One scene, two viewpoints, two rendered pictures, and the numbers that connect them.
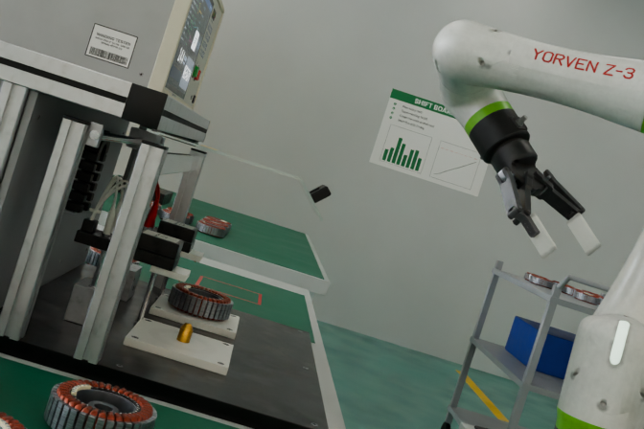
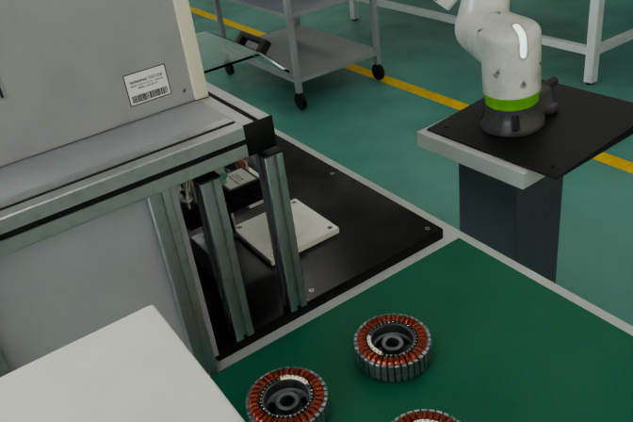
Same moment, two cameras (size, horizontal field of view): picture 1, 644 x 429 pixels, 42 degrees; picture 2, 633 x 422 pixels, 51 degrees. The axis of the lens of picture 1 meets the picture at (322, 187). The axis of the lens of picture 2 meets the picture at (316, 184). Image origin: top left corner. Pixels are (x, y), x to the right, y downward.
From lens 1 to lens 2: 0.73 m
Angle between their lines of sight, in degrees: 39
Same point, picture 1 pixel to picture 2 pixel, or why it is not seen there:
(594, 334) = (505, 45)
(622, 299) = not seen: outside the picture
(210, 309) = not seen: hidden behind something
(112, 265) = (284, 245)
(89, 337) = (293, 293)
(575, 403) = (505, 91)
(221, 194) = not seen: outside the picture
